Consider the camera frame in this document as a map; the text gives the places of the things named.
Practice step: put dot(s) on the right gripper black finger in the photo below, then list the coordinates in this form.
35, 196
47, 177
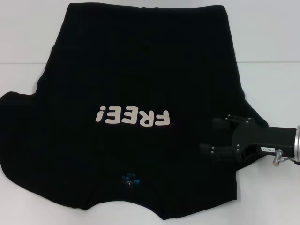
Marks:
221, 123
222, 153

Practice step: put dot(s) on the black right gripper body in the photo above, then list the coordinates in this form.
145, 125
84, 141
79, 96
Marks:
269, 138

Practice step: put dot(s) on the black shirt with FREE print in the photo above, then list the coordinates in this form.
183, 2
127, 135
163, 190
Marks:
140, 82

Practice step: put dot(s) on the right gripper silver connector stub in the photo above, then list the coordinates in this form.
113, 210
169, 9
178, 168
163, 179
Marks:
277, 159

